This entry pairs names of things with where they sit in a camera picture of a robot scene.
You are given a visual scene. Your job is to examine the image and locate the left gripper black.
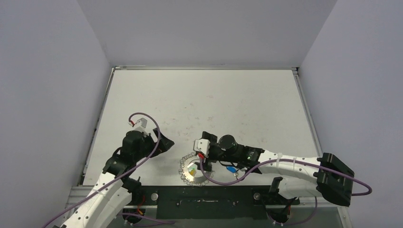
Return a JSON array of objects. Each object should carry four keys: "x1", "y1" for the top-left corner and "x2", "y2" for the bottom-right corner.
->
[{"x1": 134, "y1": 128, "x2": 173, "y2": 162}]

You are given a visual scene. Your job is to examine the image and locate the metal disc with key rings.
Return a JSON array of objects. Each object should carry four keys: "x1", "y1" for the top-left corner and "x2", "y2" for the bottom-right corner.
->
[{"x1": 178, "y1": 152, "x2": 209, "y2": 187}]

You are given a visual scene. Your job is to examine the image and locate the key with blue tag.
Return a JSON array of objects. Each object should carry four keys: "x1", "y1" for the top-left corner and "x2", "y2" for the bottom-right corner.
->
[{"x1": 226, "y1": 166, "x2": 240, "y2": 178}]

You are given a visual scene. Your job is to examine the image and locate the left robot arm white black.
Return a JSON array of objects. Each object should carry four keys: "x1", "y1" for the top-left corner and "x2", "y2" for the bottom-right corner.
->
[{"x1": 61, "y1": 127, "x2": 174, "y2": 228}]

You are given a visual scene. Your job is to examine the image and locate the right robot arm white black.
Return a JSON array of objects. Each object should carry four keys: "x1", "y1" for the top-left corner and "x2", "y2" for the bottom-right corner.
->
[{"x1": 193, "y1": 132, "x2": 355, "y2": 207}]

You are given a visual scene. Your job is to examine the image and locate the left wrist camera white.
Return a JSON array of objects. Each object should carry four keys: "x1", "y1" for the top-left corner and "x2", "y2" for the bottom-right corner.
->
[{"x1": 129, "y1": 118, "x2": 147, "y2": 130}]

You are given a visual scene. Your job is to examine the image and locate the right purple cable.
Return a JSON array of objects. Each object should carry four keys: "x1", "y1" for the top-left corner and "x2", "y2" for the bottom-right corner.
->
[{"x1": 199, "y1": 155, "x2": 373, "y2": 227}]

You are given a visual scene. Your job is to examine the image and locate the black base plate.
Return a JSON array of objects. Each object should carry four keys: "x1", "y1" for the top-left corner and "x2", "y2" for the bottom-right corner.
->
[{"x1": 123, "y1": 185, "x2": 300, "y2": 220}]

